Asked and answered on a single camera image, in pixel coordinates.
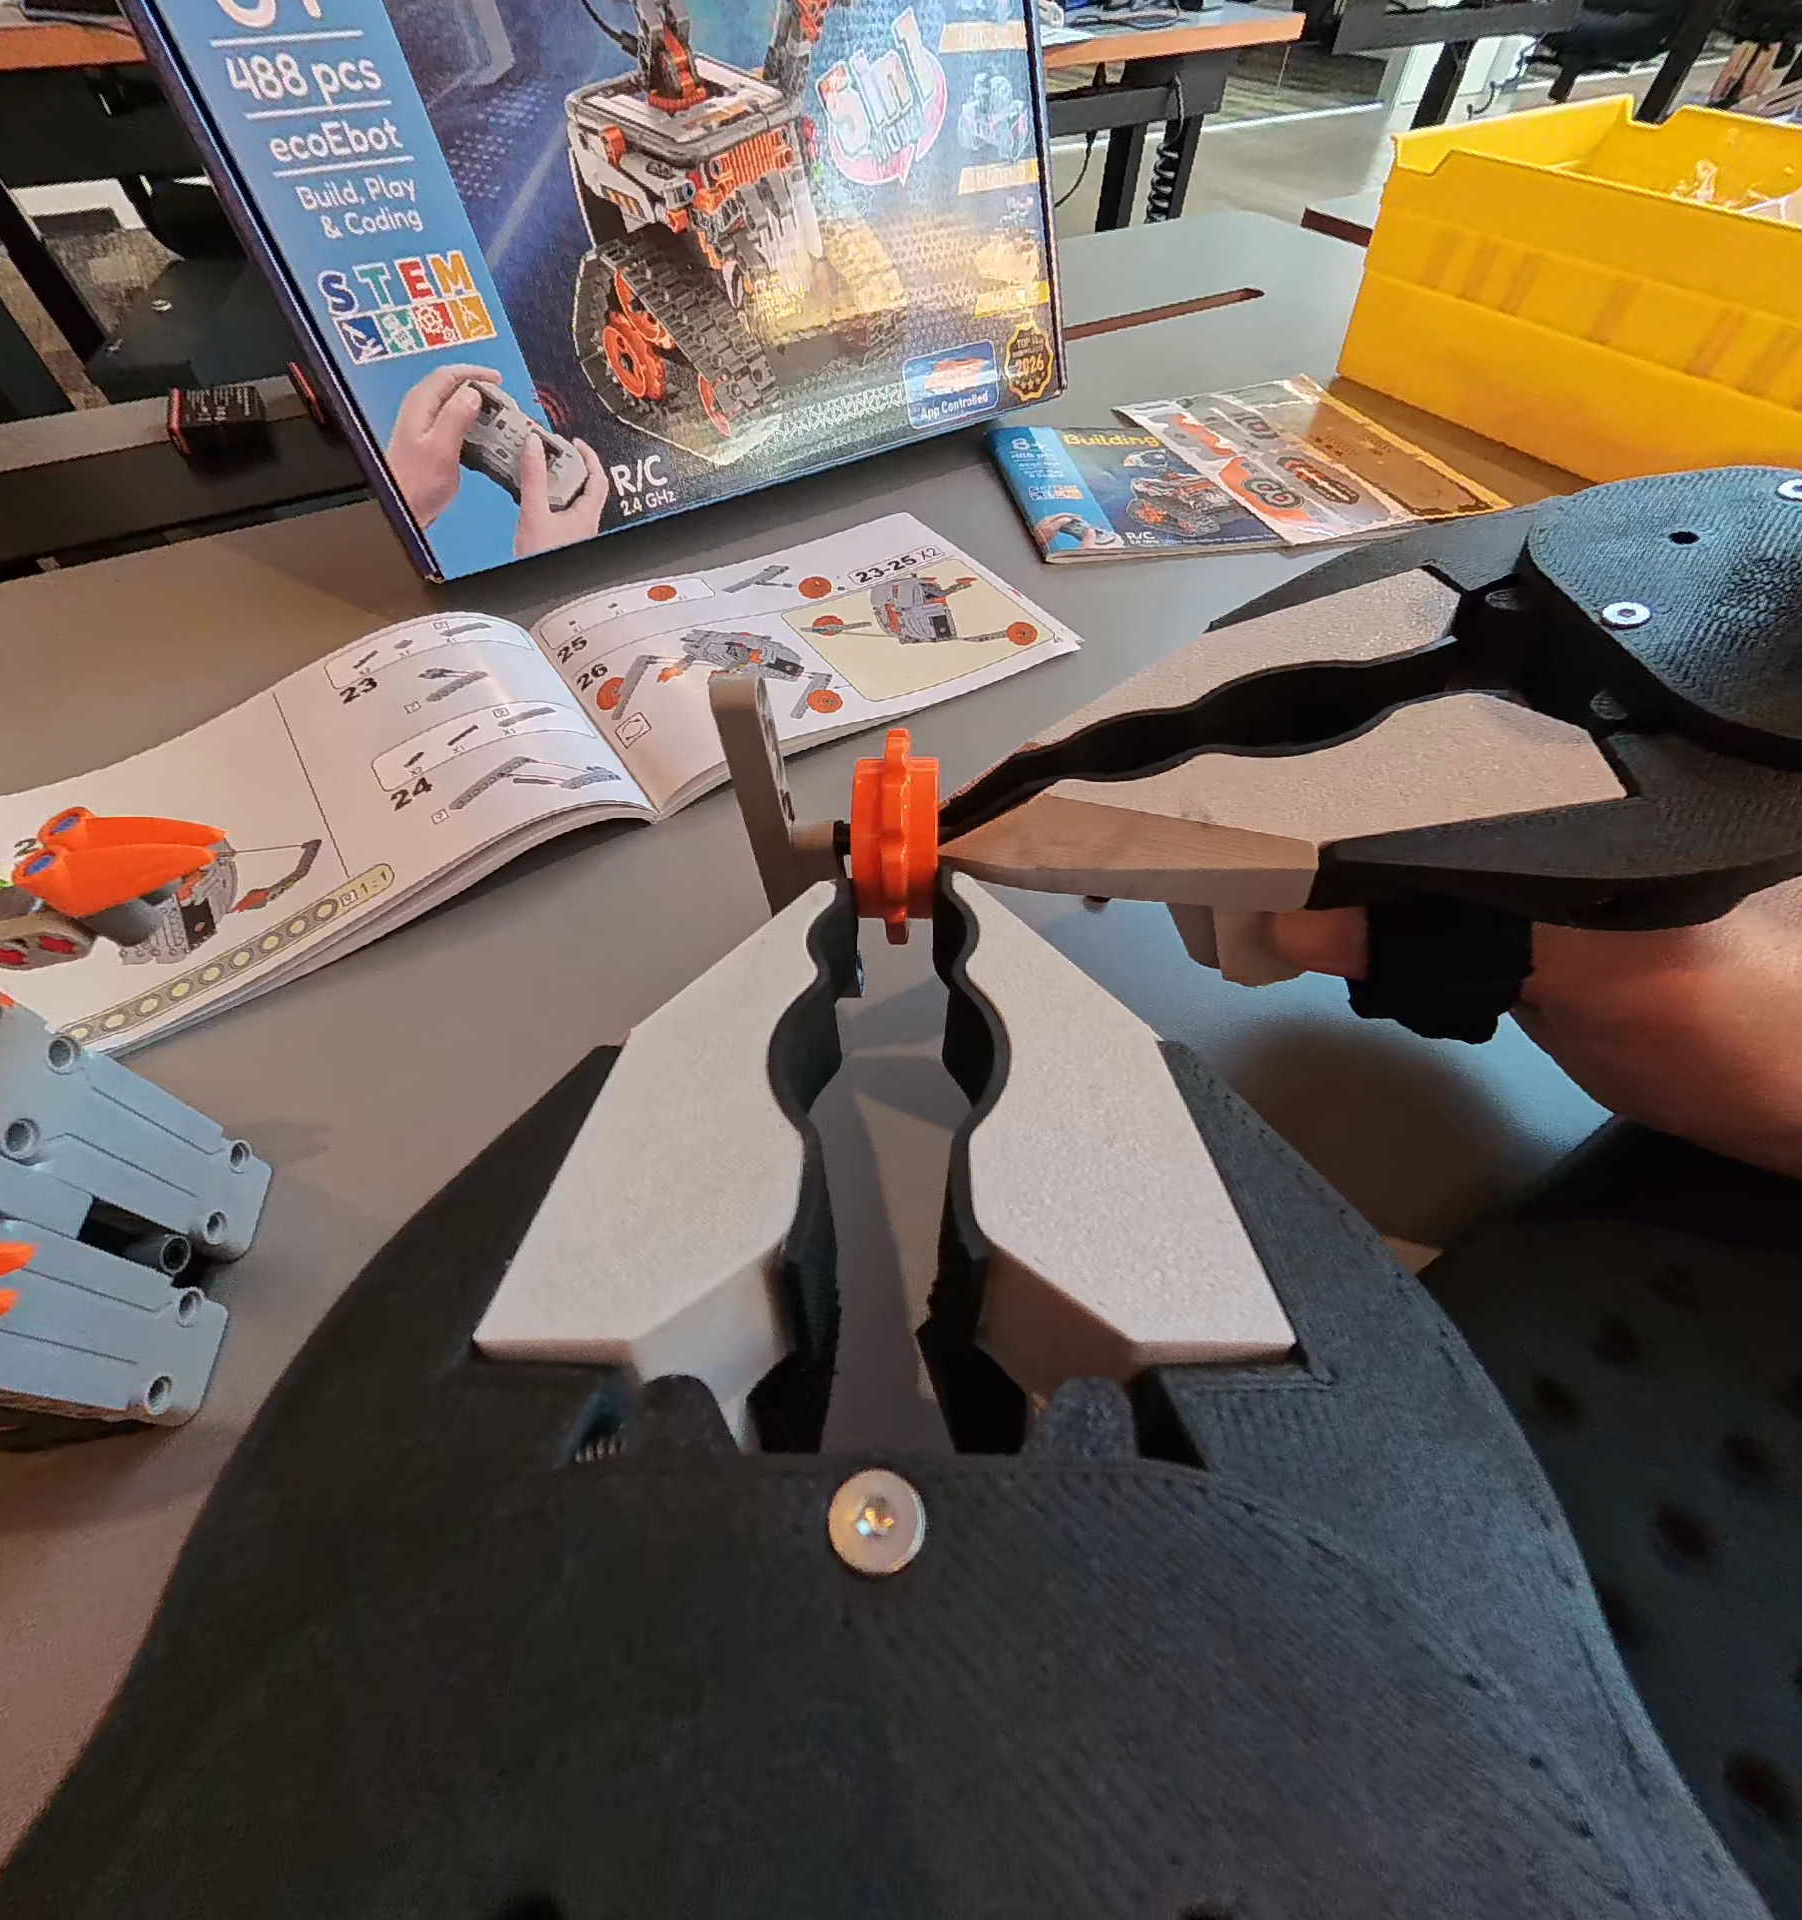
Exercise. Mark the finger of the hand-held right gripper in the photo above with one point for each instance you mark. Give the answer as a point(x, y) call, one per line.
point(1290, 646)
point(1412, 774)

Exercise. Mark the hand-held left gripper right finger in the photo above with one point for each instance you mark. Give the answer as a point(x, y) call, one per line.
point(1126, 1201)

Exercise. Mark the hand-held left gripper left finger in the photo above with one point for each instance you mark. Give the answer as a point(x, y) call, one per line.
point(645, 1201)

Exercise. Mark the orange gear wheel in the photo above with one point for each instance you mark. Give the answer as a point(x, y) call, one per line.
point(893, 827)

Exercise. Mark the grey beam assembly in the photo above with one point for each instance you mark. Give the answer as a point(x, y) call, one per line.
point(759, 765)

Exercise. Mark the person's right hand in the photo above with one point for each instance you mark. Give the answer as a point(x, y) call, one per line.
point(1712, 1006)

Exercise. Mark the white orange sticker sheet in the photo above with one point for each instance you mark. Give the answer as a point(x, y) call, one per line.
point(1262, 473)

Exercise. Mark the brown sticker sheet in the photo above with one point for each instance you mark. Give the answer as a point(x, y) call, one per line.
point(1382, 451)

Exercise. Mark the blue instruction booklet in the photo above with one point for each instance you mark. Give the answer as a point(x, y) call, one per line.
point(1126, 497)

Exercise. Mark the yellow plastic bin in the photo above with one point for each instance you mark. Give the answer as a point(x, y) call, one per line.
point(1593, 270)

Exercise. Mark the open instruction booklet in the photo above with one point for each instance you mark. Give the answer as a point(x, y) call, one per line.
point(437, 750)

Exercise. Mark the grey robot model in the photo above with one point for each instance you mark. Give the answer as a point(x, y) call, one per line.
point(78, 1171)

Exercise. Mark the blue robot kit box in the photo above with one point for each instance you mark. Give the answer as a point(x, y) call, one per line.
point(587, 255)

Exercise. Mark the small black device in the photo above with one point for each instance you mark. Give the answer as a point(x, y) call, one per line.
point(220, 413)

